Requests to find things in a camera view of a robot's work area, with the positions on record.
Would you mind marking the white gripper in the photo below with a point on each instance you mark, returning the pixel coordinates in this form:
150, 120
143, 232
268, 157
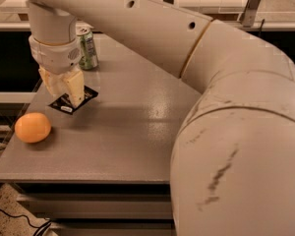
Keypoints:
55, 57

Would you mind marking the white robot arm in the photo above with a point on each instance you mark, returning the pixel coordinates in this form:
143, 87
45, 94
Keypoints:
220, 123

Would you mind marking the green soda can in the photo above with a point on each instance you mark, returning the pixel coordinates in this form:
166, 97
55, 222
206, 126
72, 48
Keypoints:
89, 59

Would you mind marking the orange fruit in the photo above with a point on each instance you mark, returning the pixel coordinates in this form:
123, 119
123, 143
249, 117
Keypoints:
32, 127

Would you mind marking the grey table drawer unit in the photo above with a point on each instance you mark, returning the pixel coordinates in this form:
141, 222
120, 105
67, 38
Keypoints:
100, 209

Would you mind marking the metal railing frame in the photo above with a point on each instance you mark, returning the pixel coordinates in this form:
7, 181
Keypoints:
219, 7

